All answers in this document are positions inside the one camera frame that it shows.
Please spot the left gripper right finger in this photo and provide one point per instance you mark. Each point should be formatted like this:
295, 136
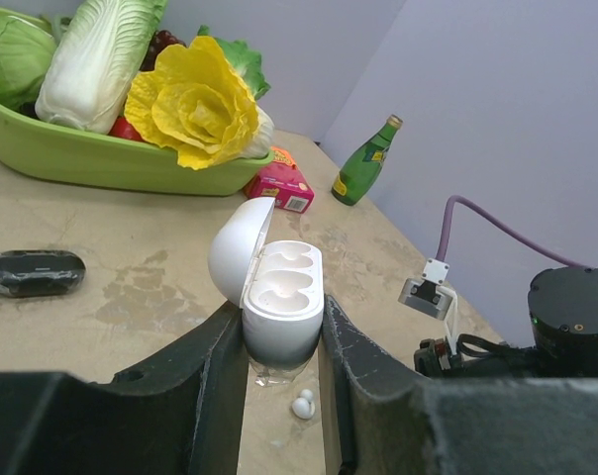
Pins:
380, 417

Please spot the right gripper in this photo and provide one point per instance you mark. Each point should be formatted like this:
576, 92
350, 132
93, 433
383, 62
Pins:
474, 357

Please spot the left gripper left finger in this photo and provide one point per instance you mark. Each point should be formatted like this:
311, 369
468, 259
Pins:
179, 411

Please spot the white earbud charging case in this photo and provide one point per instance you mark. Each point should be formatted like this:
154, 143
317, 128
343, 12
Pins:
279, 286

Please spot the black earbud charging case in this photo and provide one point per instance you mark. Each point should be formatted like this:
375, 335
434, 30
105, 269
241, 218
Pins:
40, 273

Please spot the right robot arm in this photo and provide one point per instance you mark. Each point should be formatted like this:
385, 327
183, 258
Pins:
563, 309

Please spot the white earbud right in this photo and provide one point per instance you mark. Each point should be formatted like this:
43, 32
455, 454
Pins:
303, 406

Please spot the green glass bottle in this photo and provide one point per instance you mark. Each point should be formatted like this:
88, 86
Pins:
363, 167

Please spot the pink snack box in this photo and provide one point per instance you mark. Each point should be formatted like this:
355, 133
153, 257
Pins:
282, 180

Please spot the red toy pepper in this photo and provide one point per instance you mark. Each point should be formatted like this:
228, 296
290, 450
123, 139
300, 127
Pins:
122, 129

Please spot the yellow napa cabbage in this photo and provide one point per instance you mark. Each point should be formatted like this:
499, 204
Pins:
199, 142

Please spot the tall napa cabbage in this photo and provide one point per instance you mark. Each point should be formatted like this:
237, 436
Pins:
93, 66

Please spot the green leafy lettuce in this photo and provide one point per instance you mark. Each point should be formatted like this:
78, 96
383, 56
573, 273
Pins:
242, 62

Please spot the dark red grapes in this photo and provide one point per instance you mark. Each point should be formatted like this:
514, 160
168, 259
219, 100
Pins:
159, 42

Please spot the small green cabbage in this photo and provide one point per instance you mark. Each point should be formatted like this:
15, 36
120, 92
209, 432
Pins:
26, 51

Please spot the green plastic basin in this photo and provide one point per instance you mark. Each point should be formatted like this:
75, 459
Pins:
62, 154

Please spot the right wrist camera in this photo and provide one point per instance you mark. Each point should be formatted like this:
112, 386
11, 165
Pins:
431, 296

